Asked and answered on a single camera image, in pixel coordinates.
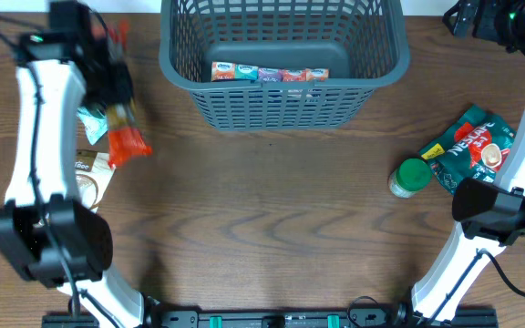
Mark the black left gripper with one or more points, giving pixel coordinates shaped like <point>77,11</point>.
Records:
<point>120,87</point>

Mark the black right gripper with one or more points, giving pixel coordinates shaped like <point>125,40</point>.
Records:
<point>485,26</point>

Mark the orange spaghetti package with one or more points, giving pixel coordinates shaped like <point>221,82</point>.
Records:
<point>125,139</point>

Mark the multicolour tissue pack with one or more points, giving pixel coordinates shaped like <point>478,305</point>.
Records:
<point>225,71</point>

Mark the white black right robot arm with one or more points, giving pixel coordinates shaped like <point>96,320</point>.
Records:
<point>488,216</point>

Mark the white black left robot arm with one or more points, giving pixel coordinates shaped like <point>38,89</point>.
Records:
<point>46,233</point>

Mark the teal small snack packet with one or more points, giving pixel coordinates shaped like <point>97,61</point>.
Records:
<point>95,123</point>

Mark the grey plastic mesh basket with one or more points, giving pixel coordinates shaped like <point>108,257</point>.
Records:
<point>362,45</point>

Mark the green Nescafe coffee bag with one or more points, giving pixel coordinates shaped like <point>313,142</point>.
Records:
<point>476,147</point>

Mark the beige cream snack pouch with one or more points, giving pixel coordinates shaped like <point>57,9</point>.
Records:
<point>82,177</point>

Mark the green lid glass jar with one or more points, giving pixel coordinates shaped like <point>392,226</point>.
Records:
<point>409,178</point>

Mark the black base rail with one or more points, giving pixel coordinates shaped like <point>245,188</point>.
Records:
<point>358,315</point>

